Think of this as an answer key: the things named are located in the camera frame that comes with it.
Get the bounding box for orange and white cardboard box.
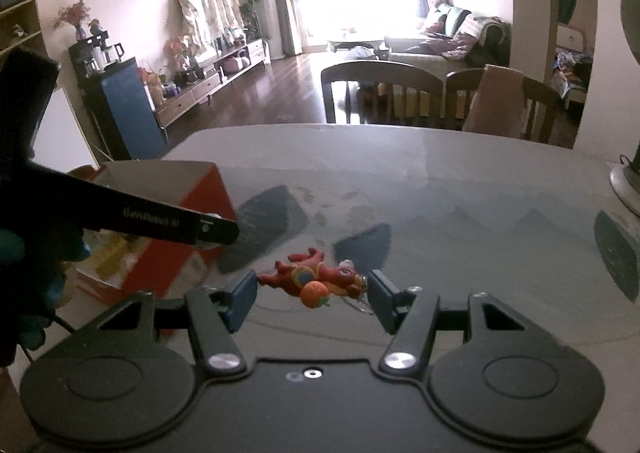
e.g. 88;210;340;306
64;160;239;308

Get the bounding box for long wooden tv cabinet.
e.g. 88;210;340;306
154;37;272;130

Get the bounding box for pale floral garment cover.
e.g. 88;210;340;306
174;0;247;50

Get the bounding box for orange flower bouquet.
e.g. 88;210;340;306
166;34;194;72

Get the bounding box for beige sofa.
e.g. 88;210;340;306
384;2;514;80

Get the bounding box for person's left hand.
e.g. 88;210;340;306
0;228;89;367

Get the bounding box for dark wooden dining chair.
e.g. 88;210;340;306
444;64;562;142
320;60;447;127

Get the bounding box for blue cabinet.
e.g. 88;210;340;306
81;57;169;160

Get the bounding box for black coffee maker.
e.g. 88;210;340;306
68;30;127;80

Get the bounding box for white coffee table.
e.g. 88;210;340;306
326;30;389;55

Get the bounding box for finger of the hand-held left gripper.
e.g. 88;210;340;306
30;160;241;250

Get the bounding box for yellow toy block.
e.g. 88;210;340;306
94;234;132;277

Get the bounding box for teal sofa cushion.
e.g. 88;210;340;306
444;6;473;34

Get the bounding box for red toy with orange fruit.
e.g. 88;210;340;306
257;246;375;316

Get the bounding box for red flowers in vase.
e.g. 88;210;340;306
53;0;94;42

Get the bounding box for green potted plant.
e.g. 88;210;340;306
239;0;264;30

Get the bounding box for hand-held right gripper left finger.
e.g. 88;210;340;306
97;269;259;379

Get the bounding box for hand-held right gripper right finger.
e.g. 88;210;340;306
367;268;532;379

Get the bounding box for beige cloth on chair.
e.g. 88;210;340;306
461;63;527;137

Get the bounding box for white cabinet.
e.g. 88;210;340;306
31;86;99;170

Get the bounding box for leaf print table mat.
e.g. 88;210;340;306
215;182;640;345

